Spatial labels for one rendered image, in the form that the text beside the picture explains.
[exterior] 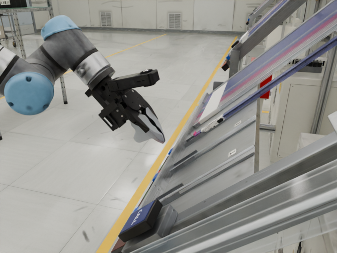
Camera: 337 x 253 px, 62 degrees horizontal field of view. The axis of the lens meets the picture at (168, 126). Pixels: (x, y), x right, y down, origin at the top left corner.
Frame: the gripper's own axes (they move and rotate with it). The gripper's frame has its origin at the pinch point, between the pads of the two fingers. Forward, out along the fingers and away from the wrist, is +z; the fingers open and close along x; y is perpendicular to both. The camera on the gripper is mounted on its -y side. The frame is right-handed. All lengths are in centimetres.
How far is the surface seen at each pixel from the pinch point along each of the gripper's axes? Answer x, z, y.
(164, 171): 13.9, 3.2, -3.5
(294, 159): 31.6, 3.7, -28.0
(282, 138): -113, 65, 3
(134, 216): 31.9, 0.4, -8.5
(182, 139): 0.1, 3.3, -3.5
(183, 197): 24.0, 4.9, -10.2
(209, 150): 12.3, 4.9, -12.8
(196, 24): -849, -75, 150
